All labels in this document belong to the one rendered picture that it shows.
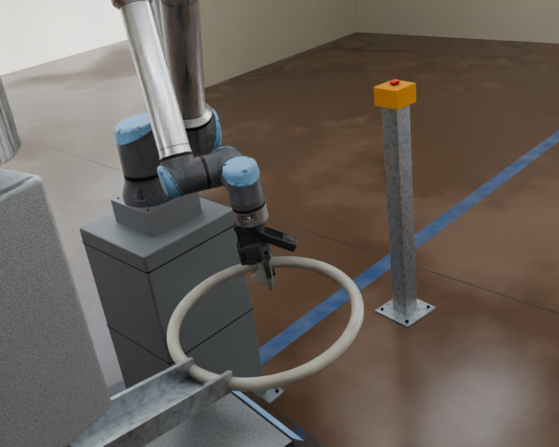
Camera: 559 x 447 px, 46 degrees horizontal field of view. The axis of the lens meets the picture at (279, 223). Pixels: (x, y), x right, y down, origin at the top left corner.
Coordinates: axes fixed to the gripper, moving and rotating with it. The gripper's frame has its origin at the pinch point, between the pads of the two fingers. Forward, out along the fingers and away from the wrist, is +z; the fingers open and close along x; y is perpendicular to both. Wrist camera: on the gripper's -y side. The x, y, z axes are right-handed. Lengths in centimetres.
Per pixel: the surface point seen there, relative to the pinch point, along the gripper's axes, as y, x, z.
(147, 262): 41.9, -21.2, 1.6
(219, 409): 10.7, 45.1, 1.9
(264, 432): 0, 53, 2
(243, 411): 5.1, 46.5, 2.1
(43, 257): 18, 76, -61
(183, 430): 18, 51, 1
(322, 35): -9, -687, 114
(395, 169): -43, -97, 20
